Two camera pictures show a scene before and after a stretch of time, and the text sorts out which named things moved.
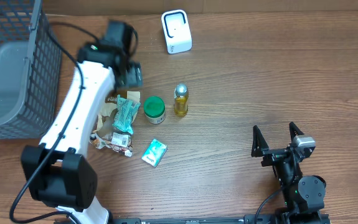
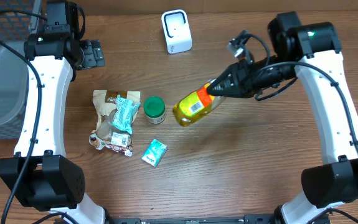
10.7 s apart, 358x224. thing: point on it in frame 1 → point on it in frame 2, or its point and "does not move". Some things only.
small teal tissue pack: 154,153 does not move
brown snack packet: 114,124 does not move
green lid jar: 154,109 does not move
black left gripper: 130,73 → 92,55
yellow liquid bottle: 181,100 → 195,104
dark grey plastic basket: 20,70 does not move
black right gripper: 260,149 → 239,82
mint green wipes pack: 125,112 does not move
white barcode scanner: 177,31 does not move
